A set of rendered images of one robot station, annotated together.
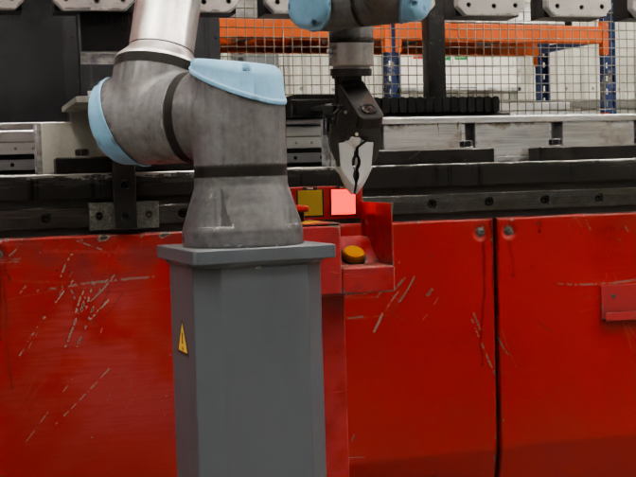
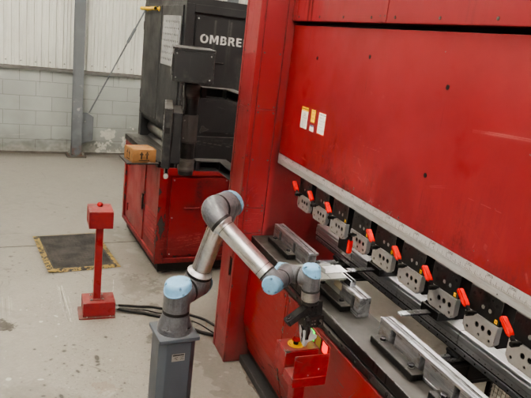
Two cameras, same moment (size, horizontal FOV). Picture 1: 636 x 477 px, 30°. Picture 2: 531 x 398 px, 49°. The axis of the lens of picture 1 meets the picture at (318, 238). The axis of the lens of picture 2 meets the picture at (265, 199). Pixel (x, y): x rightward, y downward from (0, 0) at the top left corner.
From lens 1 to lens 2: 2.96 m
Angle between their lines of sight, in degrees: 84
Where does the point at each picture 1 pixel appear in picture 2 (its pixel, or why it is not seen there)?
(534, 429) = not seen: outside the picture
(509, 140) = (436, 379)
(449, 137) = (415, 357)
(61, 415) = not seen: hidden behind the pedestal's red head
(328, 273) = (280, 366)
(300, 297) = (157, 349)
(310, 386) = (156, 373)
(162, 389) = not seen: hidden behind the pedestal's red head
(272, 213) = (160, 324)
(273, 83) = (168, 291)
